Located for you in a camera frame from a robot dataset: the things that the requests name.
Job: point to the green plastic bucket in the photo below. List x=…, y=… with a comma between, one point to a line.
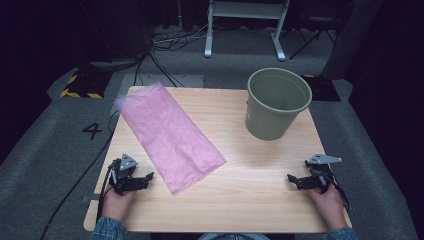
x=266, y=123

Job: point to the white metal stand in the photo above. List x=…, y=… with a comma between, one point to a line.
x=245, y=10

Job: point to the grey tape piece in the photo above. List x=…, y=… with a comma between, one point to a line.
x=90, y=198

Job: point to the grey curtain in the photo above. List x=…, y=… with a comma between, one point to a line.
x=350, y=36

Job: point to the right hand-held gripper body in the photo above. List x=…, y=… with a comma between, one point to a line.
x=321, y=159

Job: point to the black yellow striped base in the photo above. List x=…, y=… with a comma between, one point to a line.
x=86, y=83
x=325, y=90

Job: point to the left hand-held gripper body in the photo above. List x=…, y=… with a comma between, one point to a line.
x=128, y=162

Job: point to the person's right hand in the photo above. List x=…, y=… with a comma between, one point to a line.
x=330, y=208

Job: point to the person's left hand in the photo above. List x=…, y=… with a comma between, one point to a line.
x=116, y=205

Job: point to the black tripod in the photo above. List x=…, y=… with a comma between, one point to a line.
x=311, y=36

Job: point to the person's legs in jeans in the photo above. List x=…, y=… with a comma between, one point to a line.
x=233, y=237

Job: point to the pink plastic bag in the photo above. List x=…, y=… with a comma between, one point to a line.
x=170, y=133

